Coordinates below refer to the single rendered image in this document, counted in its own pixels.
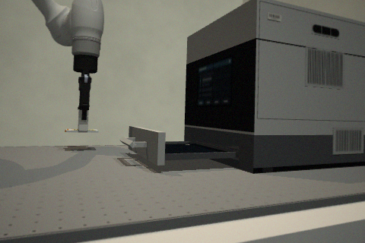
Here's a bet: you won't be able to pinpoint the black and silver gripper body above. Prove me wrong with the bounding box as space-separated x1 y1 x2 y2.
73 55 98 76

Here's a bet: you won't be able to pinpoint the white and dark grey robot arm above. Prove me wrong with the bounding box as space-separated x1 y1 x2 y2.
32 0 104 58

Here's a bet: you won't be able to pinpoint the grey benchtop instrument with drawer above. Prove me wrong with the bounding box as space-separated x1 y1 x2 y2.
120 0 365 174

